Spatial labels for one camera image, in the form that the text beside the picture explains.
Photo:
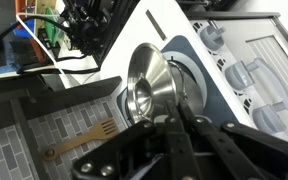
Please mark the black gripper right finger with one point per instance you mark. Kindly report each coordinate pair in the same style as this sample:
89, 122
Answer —
217, 148

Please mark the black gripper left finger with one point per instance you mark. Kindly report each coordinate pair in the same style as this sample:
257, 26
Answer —
182, 163

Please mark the steel pot lid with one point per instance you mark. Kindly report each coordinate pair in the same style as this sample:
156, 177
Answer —
150, 83

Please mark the steel pot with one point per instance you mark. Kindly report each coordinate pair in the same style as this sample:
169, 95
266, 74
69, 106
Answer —
187, 88

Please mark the toy kitchen play set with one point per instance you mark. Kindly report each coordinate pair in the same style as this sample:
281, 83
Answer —
237, 61

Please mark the wooden fork on wall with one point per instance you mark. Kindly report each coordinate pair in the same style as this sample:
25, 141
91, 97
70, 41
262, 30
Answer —
102, 130

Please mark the black 3D printer frame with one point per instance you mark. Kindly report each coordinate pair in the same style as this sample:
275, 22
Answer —
94, 25

